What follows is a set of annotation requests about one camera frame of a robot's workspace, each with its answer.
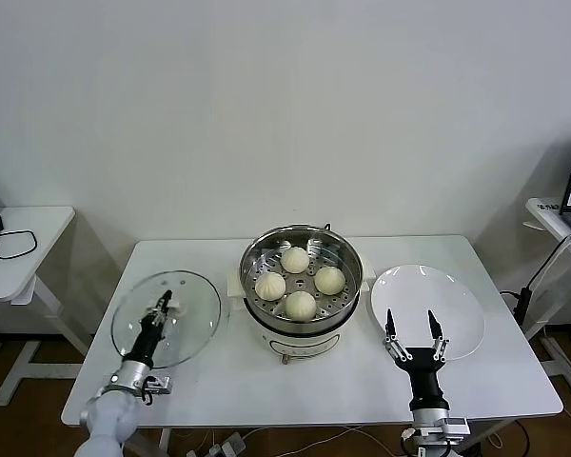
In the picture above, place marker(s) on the white round plate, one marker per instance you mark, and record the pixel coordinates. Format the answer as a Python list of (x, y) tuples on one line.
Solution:
[(423, 290)]

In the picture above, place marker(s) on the white electric cooker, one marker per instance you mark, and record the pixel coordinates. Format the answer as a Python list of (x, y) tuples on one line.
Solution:
[(304, 340)]

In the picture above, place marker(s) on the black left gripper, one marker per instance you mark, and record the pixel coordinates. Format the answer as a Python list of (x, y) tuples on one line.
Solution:
[(145, 343)]

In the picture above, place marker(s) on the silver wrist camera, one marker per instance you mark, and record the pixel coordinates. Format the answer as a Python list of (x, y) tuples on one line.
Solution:
[(457, 425), (159, 384)]

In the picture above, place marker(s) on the white side table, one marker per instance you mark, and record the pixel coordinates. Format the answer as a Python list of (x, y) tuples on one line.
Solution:
[(14, 281), (547, 214)]

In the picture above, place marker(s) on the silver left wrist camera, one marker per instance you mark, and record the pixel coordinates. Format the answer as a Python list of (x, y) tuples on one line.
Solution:
[(159, 384)]

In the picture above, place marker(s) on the stainless steel steamer basket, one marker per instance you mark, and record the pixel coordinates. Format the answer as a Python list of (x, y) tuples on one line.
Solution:
[(261, 254)]

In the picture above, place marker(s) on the white work table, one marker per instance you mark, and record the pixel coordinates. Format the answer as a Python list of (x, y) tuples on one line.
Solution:
[(314, 395)]

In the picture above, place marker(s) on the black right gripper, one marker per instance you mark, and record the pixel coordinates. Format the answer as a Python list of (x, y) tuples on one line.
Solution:
[(423, 376)]

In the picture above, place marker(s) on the round glass pot lid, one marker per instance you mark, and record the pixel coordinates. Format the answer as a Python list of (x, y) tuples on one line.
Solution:
[(190, 295)]

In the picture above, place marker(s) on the white power strip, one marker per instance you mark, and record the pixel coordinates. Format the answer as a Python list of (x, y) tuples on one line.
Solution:
[(230, 445)]

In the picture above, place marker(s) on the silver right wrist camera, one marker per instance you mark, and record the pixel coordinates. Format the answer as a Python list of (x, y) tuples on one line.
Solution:
[(457, 425)]

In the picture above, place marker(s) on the white steamed baozi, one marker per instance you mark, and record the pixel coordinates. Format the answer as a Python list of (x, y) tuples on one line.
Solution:
[(295, 259), (301, 305), (270, 285), (329, 279)]

